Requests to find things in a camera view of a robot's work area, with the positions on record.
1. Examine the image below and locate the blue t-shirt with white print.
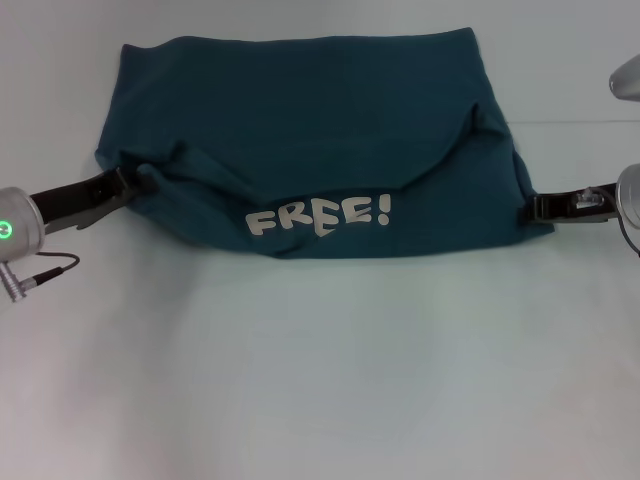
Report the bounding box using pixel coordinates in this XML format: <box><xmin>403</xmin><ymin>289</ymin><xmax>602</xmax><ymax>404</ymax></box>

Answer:
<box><xmin>94</xmin><ymin>27</ymin><xmax>556</xmax><ymax>260</ymax></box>

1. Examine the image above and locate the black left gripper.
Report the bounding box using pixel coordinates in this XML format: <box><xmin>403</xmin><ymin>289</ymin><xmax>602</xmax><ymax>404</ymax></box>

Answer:
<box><xmin>27</xmin><ymin>163</ymin><xmax>159</xmax><ymax>232</ymax></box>

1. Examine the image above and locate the right arm cable with plug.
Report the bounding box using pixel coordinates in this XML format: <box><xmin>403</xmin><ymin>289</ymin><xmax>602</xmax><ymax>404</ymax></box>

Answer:
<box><xmin>573</xmin><ymin>183</ymin><xmax>640</xmax><ymax>257</ymax></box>

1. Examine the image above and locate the left arm cable with plug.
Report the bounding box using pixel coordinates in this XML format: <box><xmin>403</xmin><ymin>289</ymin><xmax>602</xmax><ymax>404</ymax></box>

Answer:
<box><xmin>0</xmin><ymin>252</ymin><xmax>82</xmax><ymax>304</ymax></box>

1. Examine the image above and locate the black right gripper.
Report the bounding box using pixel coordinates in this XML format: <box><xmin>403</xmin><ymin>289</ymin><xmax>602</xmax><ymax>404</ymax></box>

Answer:
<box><xmin>517</xmin><ymin>183</ymin><xmax>622</xmax><ymax>225</ymax></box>

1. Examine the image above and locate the arm cable with plug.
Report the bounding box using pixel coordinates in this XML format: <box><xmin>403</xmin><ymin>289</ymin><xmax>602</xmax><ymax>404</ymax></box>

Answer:
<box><xmin>0</xmin><ymin>252</ymin><xmax>82</xmax><ymax>304</ymax></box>
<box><xmin>573</xmin><ymin>183</ymin><xmax>640</xmax><ymax>257</ymax></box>

